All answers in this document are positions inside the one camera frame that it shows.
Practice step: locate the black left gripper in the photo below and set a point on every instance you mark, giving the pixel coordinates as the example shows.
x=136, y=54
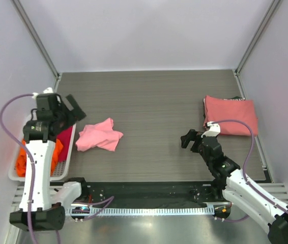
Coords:
x=76, y=113

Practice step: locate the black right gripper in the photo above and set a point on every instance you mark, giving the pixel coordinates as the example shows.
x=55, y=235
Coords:
x=190, y=136

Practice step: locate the light pink t shirt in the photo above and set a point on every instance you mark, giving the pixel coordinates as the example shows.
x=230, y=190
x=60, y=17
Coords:
x=101, y=135

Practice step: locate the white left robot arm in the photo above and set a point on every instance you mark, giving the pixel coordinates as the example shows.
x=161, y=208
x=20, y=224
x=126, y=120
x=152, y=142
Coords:
x=38, y=210

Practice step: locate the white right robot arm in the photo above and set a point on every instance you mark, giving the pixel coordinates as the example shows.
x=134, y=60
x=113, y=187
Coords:
x=234, y=185

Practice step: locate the magenta t shirt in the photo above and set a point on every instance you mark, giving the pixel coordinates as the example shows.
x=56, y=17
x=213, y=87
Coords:
x=63, y=143

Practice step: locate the folded salmon t shirt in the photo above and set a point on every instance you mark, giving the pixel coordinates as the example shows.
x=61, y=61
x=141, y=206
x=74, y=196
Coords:
x=238, y=113

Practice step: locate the white plastic laundry basket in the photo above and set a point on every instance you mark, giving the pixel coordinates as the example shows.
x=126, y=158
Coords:
x=61, y=169

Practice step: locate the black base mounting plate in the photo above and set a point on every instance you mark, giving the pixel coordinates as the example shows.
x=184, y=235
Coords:
x=150, y=194

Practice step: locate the folded dark striped t shirt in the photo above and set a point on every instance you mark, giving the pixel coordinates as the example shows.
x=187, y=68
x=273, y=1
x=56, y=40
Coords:
x=235, y=98

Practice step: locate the orange t shirt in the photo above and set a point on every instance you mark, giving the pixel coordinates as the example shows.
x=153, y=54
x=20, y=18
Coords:
x=20, y=164

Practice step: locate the white slotted cable duct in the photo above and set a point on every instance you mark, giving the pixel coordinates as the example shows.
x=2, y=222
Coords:
x=127, y=212

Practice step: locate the right aluminium frame post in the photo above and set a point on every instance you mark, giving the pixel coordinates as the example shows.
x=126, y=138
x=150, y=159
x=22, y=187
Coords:
x=272, y=9

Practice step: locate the aluminium frame post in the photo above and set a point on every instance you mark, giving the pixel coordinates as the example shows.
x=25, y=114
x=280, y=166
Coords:
x=35, y=37
x=272, y=9

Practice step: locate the left aluminium frame post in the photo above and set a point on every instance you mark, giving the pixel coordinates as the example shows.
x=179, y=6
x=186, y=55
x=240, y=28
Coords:
x=35, y=37

